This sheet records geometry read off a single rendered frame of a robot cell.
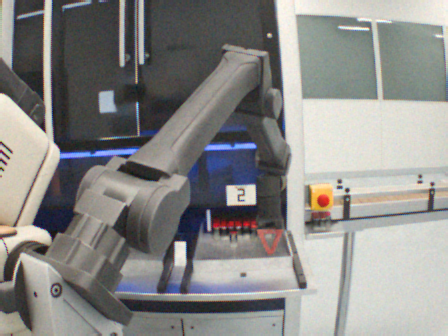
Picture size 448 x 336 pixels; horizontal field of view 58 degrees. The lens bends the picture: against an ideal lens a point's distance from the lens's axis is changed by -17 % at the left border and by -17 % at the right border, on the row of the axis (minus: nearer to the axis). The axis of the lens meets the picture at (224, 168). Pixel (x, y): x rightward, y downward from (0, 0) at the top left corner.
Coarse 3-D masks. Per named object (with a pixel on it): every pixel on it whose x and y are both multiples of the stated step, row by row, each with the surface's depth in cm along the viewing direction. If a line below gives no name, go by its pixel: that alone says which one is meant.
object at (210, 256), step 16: (208, 240) 146; (224, 240) 145; (240, 240) 145; (256, 240) 143; (272, 240) 143; (288, 240) 132; (208, 256) 132; (224, 256) 132; (240, 256) 131; (256, 256) 130; (272, 256) 129; (288, 256) 120; (208, 272) 121
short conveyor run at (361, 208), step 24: (336, 192) 163; (360, 192) 157; (384, 192) 156; (408, 192) 156; (432, 192) 152; (336, 216) 156; (360, 216) 155; (384, 216) 155; (408, 216) 155; (432, 216) 155
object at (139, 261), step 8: (176, 232) 152; (168, 248) 133; (128, 256) 133; (136, 256) 133; (144, 256) 133; (152, 256) 133; (160, 256) 133; (128, 264) 122; (136, 264) 122; (144, 264) 121; (152, 264) 121; (160, 264) 121
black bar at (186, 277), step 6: (192, 240) 141; (192, 246) 136; (192, 252) 131; (192, 258) 126; (186, 264) 122; (192, 264) 123; (186, 270) 118; (186, 276) 114; (186, 282) 110; (180, 288) 107; (186, 288) 108; (186, 294) 108
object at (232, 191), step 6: (228, 186) 143; (234, 186) 143; (240, 186) 143; (246, 186) 143; (252, 186) 143; (228, 192) 144; (234, 192) 144; (240, 192) 144; (246, 192) 143; (252, 192) 143; (228, 198) 144; (234, 198) 144; (240, 198) 144; (246, 198) 144; (252, 198) 144; (228, 204) 144; (234, 204) 144; (240, 204) 144; (246, 204) 144; (252, 204) 144
